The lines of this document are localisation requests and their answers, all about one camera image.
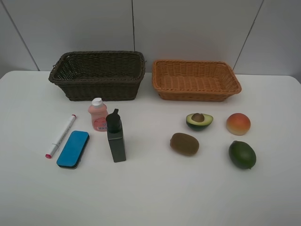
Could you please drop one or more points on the dark green rectangular bottle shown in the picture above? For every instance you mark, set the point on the dark green rectangular bottle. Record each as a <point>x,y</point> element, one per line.
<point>115,136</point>

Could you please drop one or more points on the halved avocado with pit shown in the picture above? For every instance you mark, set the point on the halved avocado with pit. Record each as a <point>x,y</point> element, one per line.
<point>198,121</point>

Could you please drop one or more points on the pink bottle white cap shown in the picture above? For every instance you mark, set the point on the pink bottle white cap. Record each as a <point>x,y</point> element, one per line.
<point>98,112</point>

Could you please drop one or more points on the blue whiteboard eraser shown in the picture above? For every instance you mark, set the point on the blue whiteboard eraser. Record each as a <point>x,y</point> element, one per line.
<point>73,150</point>

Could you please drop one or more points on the white marker pen red caps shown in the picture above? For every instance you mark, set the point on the white marker pen red caps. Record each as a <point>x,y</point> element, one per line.
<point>55,145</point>

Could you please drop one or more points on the orange red peach half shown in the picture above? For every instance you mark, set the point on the orange red peach half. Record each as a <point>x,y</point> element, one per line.
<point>238,124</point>

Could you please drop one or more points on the whole green avocado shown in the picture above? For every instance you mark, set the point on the whole green avocado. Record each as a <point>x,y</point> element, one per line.
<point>242,155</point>

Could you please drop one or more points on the orange wicker basket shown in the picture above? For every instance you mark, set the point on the orange wicker basket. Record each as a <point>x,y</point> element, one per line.
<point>181,80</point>

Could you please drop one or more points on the brown kiwi fruit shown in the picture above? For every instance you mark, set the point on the brown kiwi fruit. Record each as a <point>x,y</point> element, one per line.
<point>184,144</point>

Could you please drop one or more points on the dark brown wicker basket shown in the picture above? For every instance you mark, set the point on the dark brown wicker basket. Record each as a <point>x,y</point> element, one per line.
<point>110,75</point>

